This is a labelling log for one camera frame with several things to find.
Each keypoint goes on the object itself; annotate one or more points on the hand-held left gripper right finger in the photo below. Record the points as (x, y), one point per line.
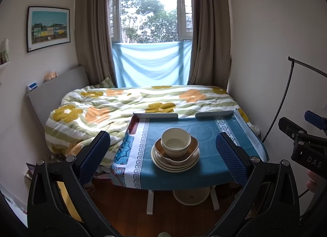
(230, 160)

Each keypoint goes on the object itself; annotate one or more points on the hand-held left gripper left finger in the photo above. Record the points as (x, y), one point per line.
(94, 158)

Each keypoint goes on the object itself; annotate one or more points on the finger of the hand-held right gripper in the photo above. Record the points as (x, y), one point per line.
(315, 121)
(291, 129)

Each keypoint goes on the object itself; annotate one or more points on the pink square bowl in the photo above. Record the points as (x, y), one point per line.
(193, 146)

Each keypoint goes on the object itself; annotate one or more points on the white deep plate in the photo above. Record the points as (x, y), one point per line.
(158, 159)

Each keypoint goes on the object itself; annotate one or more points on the person's right hand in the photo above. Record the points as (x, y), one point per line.
(314, 182)

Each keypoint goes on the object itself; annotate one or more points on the black arched floor stand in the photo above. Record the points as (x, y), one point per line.
(287, 91)

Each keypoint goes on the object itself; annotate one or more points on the yellow stool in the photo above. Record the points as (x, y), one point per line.
(65, 198)

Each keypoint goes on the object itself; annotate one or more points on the white round basin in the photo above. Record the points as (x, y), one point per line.
(191, 196)

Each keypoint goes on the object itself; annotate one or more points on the floral striped blanket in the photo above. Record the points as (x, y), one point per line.
(122, 104)

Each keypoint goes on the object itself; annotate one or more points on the grey rimmed table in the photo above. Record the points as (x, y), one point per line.
(155, 115)

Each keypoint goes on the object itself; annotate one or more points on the green patterned pillow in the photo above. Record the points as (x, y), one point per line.
(106, 83)

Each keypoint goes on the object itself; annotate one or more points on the grey headboard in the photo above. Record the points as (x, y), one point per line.
(56, 89)

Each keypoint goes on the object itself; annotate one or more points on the small plush toy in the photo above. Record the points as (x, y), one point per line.
(50, 76)

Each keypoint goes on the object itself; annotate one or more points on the blue and white device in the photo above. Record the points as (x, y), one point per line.
(32, 86)

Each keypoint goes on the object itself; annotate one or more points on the light blue cloth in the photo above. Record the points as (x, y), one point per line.
(150, 63)

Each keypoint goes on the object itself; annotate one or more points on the framed houses picture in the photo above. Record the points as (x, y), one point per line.
(48, 29)

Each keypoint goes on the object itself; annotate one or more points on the window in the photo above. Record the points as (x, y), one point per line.
(150, 7)

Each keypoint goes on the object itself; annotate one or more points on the white wall shelf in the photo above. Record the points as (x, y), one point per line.
(4, 64)

